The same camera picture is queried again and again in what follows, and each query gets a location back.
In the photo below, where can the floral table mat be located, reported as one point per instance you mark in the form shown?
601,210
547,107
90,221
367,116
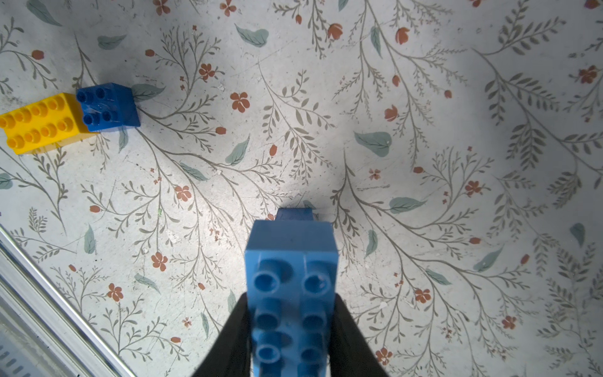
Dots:
455,146

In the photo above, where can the dark blue square lego brick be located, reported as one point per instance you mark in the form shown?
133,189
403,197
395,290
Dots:
107,106

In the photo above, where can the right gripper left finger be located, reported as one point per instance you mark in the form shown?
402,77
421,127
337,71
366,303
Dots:
231,353

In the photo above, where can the aluminium front rail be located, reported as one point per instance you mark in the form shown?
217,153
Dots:
42,334

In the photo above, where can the light blue long lego brick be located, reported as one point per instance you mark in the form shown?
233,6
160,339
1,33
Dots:
291,268

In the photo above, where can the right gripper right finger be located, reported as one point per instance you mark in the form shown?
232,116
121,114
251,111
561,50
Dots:
349,354

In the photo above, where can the long yellow lego brick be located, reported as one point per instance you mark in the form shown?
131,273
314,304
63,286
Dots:
45,125

